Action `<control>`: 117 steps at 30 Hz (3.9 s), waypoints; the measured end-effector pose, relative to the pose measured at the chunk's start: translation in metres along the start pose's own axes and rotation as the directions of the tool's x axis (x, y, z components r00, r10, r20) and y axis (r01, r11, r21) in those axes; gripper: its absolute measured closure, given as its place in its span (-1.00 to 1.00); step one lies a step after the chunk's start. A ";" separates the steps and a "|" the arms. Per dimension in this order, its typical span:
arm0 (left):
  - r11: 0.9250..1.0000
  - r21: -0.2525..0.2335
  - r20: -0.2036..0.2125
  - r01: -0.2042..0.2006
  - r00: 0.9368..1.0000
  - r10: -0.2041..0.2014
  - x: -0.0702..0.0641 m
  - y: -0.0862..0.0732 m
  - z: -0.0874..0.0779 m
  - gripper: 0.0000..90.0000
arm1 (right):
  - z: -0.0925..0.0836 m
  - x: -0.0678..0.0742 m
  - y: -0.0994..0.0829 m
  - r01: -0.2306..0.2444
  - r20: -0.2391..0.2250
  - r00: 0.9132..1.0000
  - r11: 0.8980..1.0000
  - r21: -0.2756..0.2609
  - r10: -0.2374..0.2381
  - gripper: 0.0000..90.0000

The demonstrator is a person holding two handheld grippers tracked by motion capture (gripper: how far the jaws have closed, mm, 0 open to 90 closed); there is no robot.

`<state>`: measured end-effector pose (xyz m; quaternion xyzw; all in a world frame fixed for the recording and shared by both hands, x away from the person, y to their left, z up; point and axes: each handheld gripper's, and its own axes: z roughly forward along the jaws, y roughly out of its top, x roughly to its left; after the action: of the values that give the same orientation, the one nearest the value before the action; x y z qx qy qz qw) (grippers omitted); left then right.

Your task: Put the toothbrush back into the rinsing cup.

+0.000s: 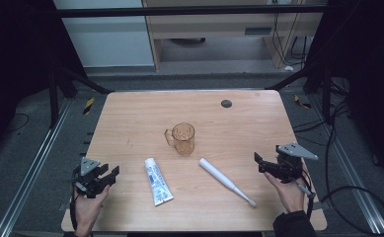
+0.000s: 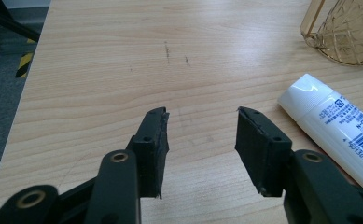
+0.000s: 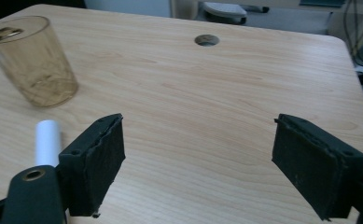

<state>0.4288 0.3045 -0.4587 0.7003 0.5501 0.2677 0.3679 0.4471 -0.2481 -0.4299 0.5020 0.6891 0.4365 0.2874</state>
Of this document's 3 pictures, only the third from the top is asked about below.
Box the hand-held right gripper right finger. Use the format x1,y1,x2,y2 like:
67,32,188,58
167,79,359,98
271,113,363,222

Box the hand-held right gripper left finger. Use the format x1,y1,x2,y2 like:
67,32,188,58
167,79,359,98
56,113,127,218

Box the white electric toothbrush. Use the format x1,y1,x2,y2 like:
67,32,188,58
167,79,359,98
34,119,63,168

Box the amber transparent cup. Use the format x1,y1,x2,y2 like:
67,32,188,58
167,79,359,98
0,15,79,108

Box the grey round table grommet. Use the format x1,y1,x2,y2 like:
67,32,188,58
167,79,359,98
194,34,220,48

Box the grey oval object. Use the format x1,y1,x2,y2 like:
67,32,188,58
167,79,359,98
202,1,248,26

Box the bundle of black hanging cables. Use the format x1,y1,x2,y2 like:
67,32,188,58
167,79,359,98
342,0,363,68

